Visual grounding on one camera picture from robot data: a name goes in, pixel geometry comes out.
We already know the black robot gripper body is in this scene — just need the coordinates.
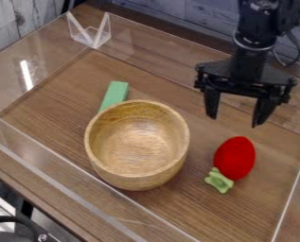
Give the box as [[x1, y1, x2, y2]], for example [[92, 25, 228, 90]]
[[195, 60, 298, 104]]

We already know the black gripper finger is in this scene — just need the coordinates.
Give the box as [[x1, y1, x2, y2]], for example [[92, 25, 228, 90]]
[[204, 87, 220, 119], [252, 96, 280, 127]]

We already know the red plush strawberry toy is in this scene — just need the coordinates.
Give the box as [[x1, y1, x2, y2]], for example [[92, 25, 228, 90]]
[[204, 136, 256, 194]]

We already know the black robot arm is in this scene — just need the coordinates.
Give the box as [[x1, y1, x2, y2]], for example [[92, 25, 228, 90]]
[[195, 0, 300, 127]]

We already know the green rectangular block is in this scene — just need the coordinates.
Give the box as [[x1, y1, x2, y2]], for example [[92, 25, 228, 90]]
[[98, 81, 129, 112]]

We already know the wooden bowl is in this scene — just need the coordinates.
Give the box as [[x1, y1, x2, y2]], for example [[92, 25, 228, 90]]
[[84, 99, 191, 191]]

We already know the black table leg bracket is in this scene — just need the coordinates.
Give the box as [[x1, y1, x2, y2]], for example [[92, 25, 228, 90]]
[[14, 197, 61, 242]]

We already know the black cable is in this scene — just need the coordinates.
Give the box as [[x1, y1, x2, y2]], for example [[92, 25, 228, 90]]
[[0, 215, 39, 242]]

